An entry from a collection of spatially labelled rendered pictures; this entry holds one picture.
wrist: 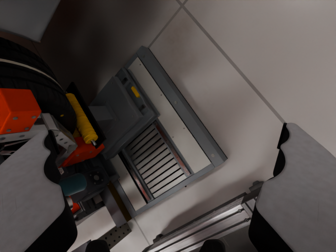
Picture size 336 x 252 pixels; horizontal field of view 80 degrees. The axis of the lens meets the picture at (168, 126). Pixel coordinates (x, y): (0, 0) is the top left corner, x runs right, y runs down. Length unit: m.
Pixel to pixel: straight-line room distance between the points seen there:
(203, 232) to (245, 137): 0.51
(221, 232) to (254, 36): 0.94
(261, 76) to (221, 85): 0.20
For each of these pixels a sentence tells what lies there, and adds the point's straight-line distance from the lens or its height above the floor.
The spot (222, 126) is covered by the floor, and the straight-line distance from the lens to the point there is 1.14.
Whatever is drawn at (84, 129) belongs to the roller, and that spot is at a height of 0.53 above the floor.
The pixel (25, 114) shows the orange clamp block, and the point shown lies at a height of 0.85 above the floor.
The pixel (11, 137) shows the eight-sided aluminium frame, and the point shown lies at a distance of 0.67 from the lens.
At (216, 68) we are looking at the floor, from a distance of 1.16.
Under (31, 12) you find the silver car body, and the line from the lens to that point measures 0.69.
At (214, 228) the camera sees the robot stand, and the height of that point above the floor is 0.23.
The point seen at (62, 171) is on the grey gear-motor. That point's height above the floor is 0.43.
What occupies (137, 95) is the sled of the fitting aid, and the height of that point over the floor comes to 0.18.
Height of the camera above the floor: 1.10
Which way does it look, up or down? 60 degrees down
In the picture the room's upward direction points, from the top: 102 degrees counter-clockwise
